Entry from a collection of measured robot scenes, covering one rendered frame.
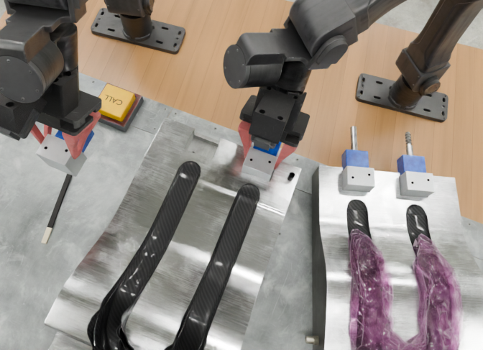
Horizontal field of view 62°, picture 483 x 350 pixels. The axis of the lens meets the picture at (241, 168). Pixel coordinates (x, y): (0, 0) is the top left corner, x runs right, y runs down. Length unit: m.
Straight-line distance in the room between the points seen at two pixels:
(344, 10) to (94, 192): 0.53
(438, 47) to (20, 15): 0.62
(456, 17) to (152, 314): 0.62
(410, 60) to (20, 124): 0.65
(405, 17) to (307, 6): 1.81
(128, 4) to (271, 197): 0.45
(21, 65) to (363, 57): 0.73
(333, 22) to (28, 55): 0.34
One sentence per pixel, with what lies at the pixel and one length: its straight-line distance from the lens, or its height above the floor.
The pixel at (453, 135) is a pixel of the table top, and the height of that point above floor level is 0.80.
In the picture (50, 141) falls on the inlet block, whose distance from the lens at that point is 0.68.
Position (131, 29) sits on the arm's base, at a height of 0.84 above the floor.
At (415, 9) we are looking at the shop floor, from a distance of 2.41.
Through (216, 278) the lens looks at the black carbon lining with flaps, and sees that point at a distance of 0.65.
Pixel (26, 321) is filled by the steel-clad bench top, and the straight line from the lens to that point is 0.79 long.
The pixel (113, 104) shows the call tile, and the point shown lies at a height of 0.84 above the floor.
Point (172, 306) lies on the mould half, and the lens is 0.61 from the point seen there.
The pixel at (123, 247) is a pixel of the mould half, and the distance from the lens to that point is 0.66.
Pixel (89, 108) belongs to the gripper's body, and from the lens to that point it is 0.60.
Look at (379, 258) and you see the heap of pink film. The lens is 0.69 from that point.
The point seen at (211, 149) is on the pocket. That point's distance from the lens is 0.74.
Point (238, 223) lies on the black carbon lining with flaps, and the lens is 0.67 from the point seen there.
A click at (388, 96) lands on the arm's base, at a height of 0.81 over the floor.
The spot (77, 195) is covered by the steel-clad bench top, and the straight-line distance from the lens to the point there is 0.81.
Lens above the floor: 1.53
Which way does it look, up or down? 67 degrees down
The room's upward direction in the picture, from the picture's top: 11 degrees clockwise
